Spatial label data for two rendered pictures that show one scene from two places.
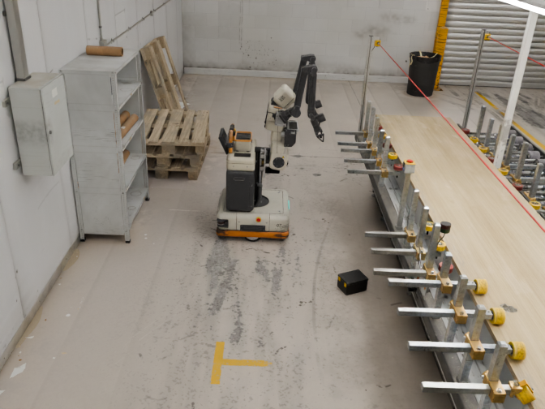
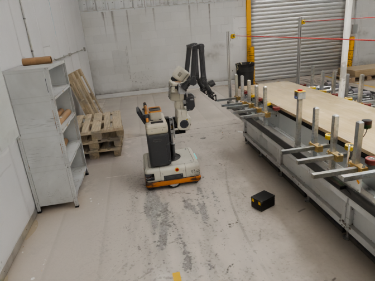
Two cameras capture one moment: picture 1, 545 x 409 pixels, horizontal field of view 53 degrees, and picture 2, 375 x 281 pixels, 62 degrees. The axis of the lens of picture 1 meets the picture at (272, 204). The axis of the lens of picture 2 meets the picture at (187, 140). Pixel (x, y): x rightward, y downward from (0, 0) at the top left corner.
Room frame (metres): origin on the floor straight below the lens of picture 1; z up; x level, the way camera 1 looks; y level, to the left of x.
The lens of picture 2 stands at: (1.03, 0.38, 1.80)
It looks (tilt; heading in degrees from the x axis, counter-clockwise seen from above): 20 degrees down; 353
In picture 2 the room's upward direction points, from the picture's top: 5 degrees counter-clockwise
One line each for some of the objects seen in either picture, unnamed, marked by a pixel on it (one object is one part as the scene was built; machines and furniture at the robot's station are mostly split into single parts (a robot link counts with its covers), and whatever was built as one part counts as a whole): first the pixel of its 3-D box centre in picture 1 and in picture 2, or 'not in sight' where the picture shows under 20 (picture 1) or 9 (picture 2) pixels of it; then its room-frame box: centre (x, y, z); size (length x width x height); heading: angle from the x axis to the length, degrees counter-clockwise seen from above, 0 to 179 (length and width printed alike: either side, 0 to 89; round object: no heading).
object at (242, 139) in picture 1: (243, 141); (154, 113); (4.70, 0.29, 0.87); 0.23 x 0.15 x 0.11; 1
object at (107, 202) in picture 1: (110, 144); (52, 132); (4.72, 1.50, 0.78); 0.90 x 0.45 x 1.55; 1
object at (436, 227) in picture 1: (430, 259); (356, 155); (2.76, -0.94, 0.92); 0.04 x 0.04 x 0.48; 1
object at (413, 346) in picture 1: (463, 347); not in sight; (1.97, -0.90, 0.95); 0.50 x 0.04 x 0.04; 91
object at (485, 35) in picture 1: (474, 86); (300, 56); (5.59, -2.00, 1.25); 0.15 x 0.08 x 1.10; 1
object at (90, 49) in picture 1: (105, 50); (37, 61); (4.83, 1.51, 1.59); 0.30 x 0.08 x 0.08; 91
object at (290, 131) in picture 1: (289, 130); (187, 99); (4.71, -0.12, 0.99); 0.28 x 0.16 x 0.22; 1
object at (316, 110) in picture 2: (410, 221); (314, 135); (3.26, -0.93, 0.90); 0.04 x 0.04 x 0.48; 1
